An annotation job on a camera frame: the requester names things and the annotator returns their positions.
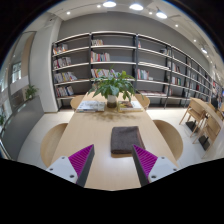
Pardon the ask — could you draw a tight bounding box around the round-backed wooden chair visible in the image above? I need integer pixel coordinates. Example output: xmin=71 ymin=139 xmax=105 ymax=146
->
xmin=152 ymin=119 xmax=185 ymax=161
xmin=134 ymin=93 xmax=151 ymax=111
xmin=69 ymin=94 xmax=86 ymax=111
xmin=39 ymin=122 xmax=70 ymax=168

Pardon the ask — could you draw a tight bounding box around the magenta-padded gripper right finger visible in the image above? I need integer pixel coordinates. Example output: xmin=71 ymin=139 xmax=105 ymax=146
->
xmin=131 ymin=143 xmax=181 ymax=187

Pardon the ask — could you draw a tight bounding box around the green potted plant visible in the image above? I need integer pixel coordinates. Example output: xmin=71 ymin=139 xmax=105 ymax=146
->
xmin=87 ymin=69 xmax=145 ymax=109

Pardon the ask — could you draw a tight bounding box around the white magazine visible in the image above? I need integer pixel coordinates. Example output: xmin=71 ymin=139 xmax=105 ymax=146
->
xmin=75 ymin=100 xmax=107 ymax=114

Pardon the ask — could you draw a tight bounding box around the group of ceiling lights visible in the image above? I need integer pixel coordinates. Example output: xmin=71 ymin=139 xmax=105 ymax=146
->
xmin=64 ymin=0 xmax=209 ymax=56

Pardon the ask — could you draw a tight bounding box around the zigzag-striped grey towel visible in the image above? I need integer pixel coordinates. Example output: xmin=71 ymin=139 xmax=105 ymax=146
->
xmin=110 ymin=125 xmax=146 ymax=156

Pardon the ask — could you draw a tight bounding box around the grey bookshelf unit with books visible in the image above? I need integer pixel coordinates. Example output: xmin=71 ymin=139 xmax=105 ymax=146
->
xmin=51 ymin=30 xmax=224 ymax=110

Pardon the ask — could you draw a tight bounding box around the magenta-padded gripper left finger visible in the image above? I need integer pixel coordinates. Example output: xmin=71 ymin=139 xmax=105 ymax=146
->
xmin=45 ymin=143 xmax=96 ymax=188

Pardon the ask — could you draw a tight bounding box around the yellow-edged book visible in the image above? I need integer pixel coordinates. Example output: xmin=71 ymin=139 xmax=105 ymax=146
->
xmin=116 ymin=100 xmax=145 ymax=113

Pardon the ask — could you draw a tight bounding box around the small green floor plant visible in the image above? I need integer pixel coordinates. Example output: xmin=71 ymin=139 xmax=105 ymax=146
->
xmin=24 ymin=84 xmax=40 ymax=101

